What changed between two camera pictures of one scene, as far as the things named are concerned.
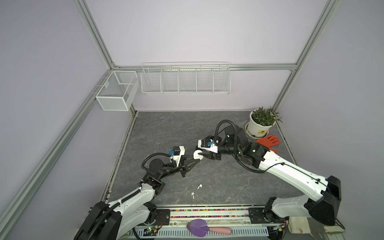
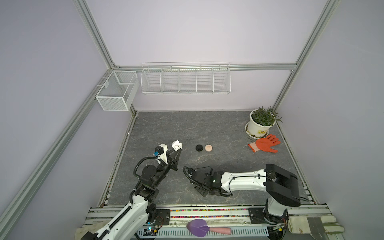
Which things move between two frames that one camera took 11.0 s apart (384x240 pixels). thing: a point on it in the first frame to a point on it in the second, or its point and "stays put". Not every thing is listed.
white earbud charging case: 196,156 to 177,145
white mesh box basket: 117,91 stays put
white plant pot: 254,130 stays put
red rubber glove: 269,141 stays put
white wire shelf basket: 186,78 stays put
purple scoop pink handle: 198,227 stays put
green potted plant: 265,117 stays put
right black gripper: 215,156 to 202,192
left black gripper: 183,166 to 171,161
